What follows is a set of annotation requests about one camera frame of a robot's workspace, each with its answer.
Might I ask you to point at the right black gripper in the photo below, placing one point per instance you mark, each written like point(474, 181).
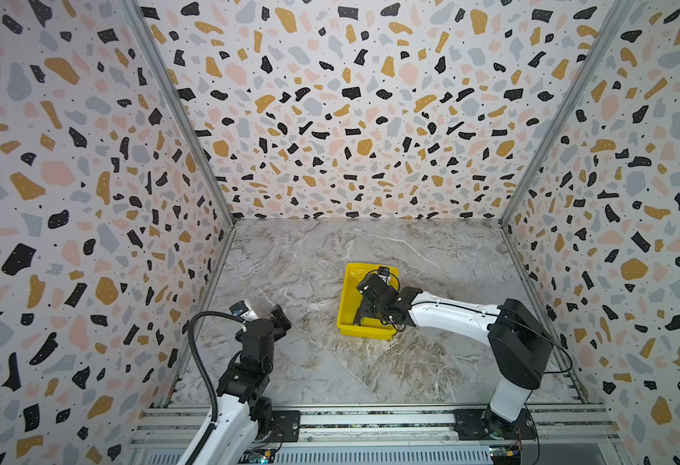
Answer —
point(362, 308)

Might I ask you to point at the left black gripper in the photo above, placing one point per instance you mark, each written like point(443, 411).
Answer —
point(277, 331)

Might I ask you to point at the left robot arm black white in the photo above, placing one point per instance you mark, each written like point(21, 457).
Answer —
point(240, 428)

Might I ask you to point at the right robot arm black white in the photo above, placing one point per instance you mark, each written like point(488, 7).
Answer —
point(520, 346)

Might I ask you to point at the yellow plastic bin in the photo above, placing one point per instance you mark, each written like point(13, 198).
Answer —
point(351, 300)

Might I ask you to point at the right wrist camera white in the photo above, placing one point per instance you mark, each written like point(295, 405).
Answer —
point(383, 273)

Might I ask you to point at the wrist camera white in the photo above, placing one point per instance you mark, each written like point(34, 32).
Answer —
point(383, 273)
point(244, 311)

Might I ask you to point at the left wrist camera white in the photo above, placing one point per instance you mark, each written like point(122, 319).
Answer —
point(244, 311)

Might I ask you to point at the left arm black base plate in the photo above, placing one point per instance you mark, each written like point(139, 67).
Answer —
point(279, 424)

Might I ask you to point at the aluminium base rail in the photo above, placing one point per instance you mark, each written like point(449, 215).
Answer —
point(399, 434)

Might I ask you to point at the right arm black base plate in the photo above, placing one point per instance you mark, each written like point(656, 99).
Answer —
point(477, 424)

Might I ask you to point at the left corner aluminium post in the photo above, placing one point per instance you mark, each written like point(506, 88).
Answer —
point(135, 18)

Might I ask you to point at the corner aluminium post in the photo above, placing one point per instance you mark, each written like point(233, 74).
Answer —
point(615, 17)
point(135, 18)

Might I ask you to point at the right corner aluminium post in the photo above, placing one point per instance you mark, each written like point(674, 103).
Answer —
point(615, 17)

